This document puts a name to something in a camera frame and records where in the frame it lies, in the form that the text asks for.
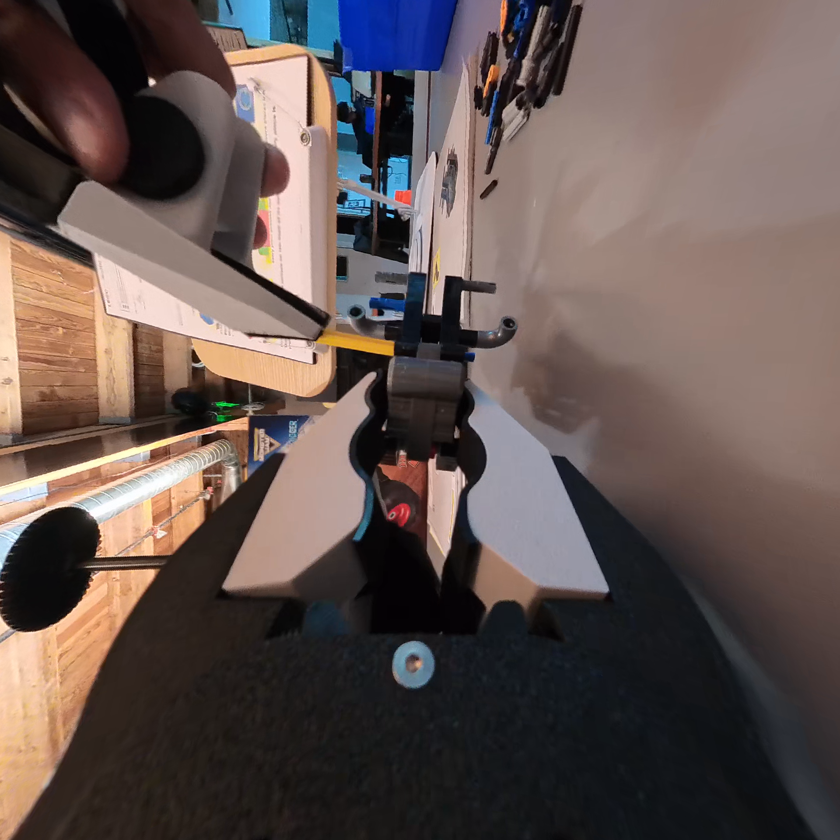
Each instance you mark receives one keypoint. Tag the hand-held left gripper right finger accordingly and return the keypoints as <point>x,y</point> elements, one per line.
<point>531,518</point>

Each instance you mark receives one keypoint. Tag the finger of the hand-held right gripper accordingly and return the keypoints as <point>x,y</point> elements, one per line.
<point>197,282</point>

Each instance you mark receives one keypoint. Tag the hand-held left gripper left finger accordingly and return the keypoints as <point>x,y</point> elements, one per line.
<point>302,505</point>

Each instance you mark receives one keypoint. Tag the grey and black lego assembly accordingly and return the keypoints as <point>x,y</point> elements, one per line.
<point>420,394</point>

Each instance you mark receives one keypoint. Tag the yellow lego axle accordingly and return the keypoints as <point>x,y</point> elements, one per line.
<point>354,342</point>

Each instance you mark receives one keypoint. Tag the lego instruction booklet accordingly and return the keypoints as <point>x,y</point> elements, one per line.
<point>463,229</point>

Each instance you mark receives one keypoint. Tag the pile of small lego pieces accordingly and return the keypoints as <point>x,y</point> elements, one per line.
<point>525,59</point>

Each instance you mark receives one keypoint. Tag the person's right hand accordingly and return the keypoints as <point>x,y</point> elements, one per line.
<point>59,92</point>

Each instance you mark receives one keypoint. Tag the wooden sign board with paper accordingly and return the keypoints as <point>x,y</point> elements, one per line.
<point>295,197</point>

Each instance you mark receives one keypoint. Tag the orange striped traffic cone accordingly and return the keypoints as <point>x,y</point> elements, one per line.
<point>403,197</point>

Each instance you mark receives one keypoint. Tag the white stand base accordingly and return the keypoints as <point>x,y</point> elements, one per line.
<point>423,197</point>

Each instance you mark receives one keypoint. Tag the black toothed wheel on rod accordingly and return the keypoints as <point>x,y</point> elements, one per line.
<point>46,571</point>

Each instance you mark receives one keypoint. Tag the blue storage bin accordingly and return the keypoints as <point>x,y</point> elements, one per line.
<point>394,33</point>

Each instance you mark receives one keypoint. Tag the silver ventilation duct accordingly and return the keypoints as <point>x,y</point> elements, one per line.
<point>131,485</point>

